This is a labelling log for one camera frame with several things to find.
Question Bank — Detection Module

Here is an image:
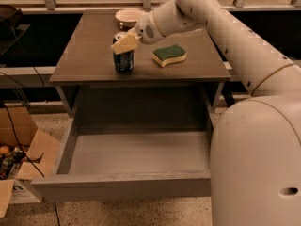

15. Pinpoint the brown cardboard box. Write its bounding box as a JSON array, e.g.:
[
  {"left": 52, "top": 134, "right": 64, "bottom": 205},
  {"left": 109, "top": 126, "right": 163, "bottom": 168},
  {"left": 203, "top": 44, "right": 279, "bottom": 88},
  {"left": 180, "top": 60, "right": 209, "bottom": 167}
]
[{"left": 0, "top": 107, "right": 59, "bottom": 218}]

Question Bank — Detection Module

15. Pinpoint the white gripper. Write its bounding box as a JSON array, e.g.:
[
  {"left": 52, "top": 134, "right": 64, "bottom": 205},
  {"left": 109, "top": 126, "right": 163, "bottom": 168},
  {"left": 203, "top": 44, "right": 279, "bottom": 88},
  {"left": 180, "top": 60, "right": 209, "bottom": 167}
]
[{"left": 111, "top": 11, "right": 164, "bottom": 55}]

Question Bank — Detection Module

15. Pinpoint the grey cabinet with counter top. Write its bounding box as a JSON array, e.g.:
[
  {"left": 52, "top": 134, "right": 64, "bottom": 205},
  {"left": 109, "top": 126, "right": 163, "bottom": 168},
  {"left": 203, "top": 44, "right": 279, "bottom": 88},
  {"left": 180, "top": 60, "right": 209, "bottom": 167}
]
[{"left": 51, "top": 11, "right": 230, "bottom": 131}]

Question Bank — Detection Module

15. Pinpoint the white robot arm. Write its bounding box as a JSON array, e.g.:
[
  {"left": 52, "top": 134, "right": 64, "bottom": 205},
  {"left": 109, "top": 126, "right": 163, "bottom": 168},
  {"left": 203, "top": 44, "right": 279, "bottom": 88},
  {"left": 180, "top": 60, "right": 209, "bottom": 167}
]
[{"left": 112, "top": 0, "right": 301, "bottom": 226}]

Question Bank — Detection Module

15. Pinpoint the white bowl on metal stand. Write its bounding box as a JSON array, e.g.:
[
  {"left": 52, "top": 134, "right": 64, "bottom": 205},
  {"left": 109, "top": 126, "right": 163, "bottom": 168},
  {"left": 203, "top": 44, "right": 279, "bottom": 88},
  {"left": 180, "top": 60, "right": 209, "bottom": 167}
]
[{"left": 115, "top": 8, "right": 146, "bottom": 29}]

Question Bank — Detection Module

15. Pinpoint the open grey top drawer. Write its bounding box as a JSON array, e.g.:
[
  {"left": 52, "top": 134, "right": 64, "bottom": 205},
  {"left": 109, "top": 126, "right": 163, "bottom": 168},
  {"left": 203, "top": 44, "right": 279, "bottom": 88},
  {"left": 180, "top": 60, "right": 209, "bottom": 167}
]
[{"left": 31, "top": 88, "right": 220, "bottom": 203}]

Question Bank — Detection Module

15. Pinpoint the dark blue pepsi can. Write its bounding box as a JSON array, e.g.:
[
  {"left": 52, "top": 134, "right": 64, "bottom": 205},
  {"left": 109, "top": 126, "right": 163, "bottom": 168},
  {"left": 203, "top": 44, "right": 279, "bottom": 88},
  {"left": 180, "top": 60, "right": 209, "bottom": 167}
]
[{"left": 113, "top": 32, "right": 134, "bottom": 73}]

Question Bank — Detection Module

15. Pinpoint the dark object at left shelf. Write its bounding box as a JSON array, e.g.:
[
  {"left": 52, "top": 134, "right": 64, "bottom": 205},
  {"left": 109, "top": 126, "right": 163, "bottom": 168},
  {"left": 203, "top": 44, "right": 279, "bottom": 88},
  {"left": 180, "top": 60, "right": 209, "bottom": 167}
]
[{"left": 0, "top": 5, "right": 30, "bottom": 56}]

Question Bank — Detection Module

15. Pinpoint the black cable on floor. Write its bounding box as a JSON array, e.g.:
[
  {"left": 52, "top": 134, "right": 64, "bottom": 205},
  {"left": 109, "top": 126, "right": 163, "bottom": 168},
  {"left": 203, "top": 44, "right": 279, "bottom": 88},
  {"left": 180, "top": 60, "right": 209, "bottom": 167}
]
[{"left": 0, "top": 25, "right": 62, "bottom": 226}]

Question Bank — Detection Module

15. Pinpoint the green and yellow sponge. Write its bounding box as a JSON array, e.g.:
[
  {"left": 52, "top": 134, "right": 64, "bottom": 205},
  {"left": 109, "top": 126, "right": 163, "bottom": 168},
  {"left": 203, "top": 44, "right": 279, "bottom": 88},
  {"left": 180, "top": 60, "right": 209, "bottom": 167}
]
[{"left": 152, "top": 44, "right": 187, "bottom": 68}]

